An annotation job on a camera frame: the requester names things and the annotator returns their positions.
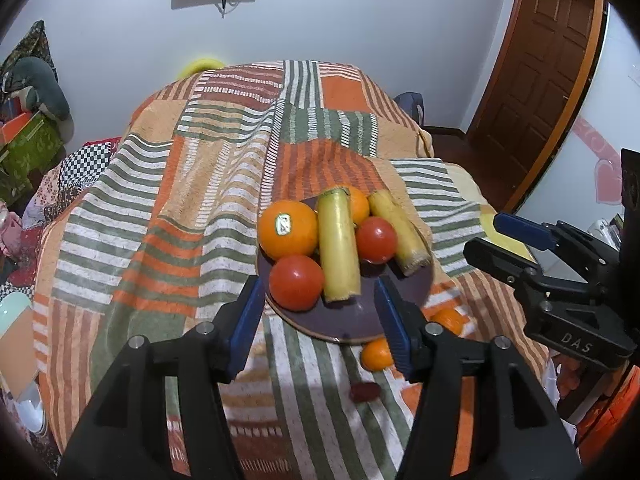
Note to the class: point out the pink floral cloth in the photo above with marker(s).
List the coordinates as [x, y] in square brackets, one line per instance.
[47, 195]

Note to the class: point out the grey-green plush toy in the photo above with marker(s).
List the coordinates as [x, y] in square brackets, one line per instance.
[45, 90]

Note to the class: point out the red tomato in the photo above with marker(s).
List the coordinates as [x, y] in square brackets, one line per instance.
[376, 241]
[296, 282]

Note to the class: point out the striped patchwork blanket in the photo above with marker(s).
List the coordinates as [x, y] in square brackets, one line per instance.
[175, 210]

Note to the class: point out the black and white checkered cloth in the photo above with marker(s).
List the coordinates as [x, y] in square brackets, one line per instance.
[87, 165]

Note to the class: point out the purple plate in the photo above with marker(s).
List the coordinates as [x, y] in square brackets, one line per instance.
[345, 321]

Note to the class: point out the yellow plastic object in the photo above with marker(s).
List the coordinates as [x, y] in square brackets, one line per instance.
[197, 67]

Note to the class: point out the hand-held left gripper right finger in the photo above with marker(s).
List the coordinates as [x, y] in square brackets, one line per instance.
[395, 327]

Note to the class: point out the small tangerine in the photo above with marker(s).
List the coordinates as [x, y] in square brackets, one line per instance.
[447, 321]
[376, 355]

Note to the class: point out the yellow sugarcane piece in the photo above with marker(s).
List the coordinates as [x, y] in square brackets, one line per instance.
[340, 247]
[400, 232]

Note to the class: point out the orange box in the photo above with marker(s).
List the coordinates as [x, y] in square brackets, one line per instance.
[15, 127]

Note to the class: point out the orange with sticker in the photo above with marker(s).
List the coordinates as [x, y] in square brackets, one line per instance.
[290, 240]

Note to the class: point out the pink heart sticker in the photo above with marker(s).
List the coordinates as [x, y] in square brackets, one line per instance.
[602, 175]

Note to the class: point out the dark patterned cushion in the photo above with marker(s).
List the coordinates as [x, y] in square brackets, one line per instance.
[30, 45]

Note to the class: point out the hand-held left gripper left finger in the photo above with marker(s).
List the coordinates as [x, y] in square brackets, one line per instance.
[244, 327]

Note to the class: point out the yellow bedsheet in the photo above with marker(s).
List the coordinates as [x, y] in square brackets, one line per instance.
[500, 232]

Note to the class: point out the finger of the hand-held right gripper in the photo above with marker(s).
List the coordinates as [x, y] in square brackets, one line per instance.
[495, 260]
[522, 230]

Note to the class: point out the brown wooden door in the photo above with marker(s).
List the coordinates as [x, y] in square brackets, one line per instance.
[540, 70]

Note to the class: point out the small dark red object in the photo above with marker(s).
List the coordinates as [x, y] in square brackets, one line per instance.
[364, 391]

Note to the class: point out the plain orange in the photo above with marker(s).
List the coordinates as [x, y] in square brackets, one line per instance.
[359, 205]

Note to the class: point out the orange cloth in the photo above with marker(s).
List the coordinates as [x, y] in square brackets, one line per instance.
[610, 420]

